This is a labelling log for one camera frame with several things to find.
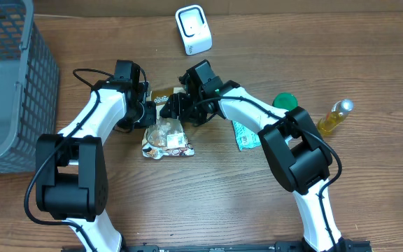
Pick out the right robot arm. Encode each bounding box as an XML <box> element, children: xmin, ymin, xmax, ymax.
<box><xmin>160</xmin><ymin>59</ymin><xmax>345</xmax><ymax>251</ymax></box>

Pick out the green lid jar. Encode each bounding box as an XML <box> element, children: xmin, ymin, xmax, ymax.
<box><xmin>272</xmin><ymin>92</ymin><xmax>298</xmax><ymax>111</ymax></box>

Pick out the yellow dish soap bottle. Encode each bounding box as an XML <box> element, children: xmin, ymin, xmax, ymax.
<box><xmin>316</xmin><ymin>99</ymin><xmax>354</xmax><ymax>137</ymax></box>

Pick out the brown snack bag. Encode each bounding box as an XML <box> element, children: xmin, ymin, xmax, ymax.
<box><xmin>141</xmin><ymin>87</ymin><xmax>195</xmax><ymax>160</ymax></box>

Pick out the grey plastic mesh basket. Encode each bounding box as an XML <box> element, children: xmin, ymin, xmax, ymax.
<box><xmin>0</xmin><ymin>0</ymin><xmax>59</xmax><ymax>174</ymax></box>

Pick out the white barcode scanner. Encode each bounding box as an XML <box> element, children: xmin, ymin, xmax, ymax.
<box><xmin>175</xmin><ymin>4</ymin><xmax>213</xmax><ymax>56</ymax></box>

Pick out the teal wet wipes pack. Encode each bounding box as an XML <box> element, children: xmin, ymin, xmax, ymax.
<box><xmin>232</xmin><ymin>121</ymin><xmax>261</xmax><ymax>151</ymax></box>

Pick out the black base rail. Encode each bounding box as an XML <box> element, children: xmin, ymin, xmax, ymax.
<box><xmin>61</xmin><ymin>239</ymin><xmax>373</xmax><ymax>252</ymax></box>

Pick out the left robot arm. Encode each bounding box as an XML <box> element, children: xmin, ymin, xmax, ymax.
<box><xmin>24</xmin><ymin>60</ymin><xmax>156</xmax><ymax>251</ymax></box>

